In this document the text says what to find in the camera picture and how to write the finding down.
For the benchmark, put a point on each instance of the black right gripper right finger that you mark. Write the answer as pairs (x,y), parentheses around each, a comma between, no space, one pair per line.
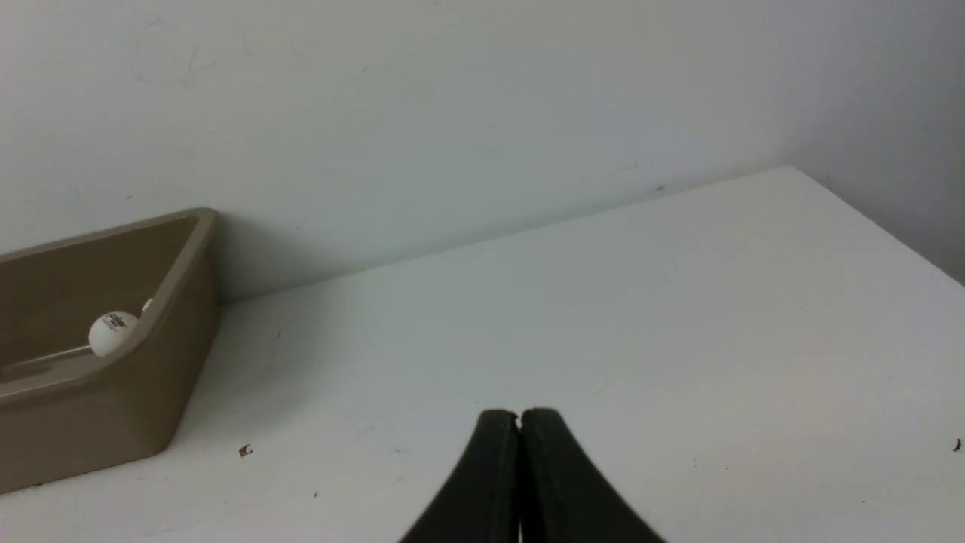
(564,496)

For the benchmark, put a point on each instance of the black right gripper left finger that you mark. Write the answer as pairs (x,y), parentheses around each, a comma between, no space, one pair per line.
(477,502)

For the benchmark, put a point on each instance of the tan plastic bin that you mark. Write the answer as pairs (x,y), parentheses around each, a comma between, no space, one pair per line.
(66,412)

